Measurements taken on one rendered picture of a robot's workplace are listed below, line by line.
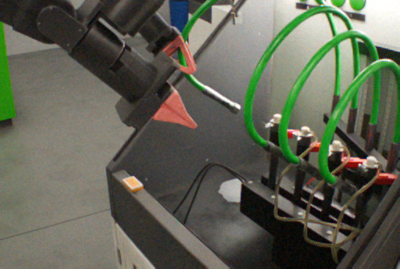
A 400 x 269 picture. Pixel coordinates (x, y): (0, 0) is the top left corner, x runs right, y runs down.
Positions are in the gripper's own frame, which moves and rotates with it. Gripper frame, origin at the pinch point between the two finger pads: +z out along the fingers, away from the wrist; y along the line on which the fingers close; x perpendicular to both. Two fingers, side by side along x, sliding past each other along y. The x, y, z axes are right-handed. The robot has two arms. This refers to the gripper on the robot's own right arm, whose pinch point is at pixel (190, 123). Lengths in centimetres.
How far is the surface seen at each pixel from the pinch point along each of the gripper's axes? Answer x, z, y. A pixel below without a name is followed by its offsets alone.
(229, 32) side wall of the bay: 52, 19, 21
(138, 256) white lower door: 30, 30, -37
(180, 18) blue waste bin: 603, 182, 69
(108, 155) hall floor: 242, 93, -80
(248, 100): 6.9, 9.2, 8.3
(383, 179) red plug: -5.7, 33.7, 13.9
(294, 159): -0.1, 19.1, 5.8
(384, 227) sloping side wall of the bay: -16.0, 28.2, 7.2
